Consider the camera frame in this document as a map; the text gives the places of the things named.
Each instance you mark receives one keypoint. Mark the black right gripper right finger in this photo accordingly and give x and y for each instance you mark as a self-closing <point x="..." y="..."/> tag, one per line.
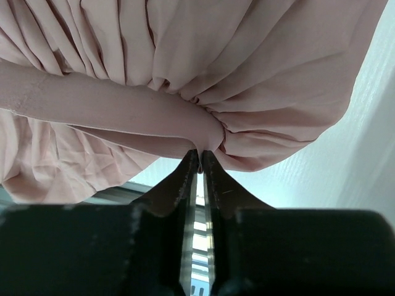
<point x="255" y="249"/>

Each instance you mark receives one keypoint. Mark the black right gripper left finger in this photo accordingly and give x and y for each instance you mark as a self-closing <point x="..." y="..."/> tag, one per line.
<point x="175" y="191"/>

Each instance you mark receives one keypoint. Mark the dusty pink skirt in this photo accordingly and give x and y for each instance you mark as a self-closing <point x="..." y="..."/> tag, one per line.
<point x="93" y="92"/>

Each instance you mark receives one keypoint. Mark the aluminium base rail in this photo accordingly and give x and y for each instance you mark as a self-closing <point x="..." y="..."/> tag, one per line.
<point x="197" y="240"/>

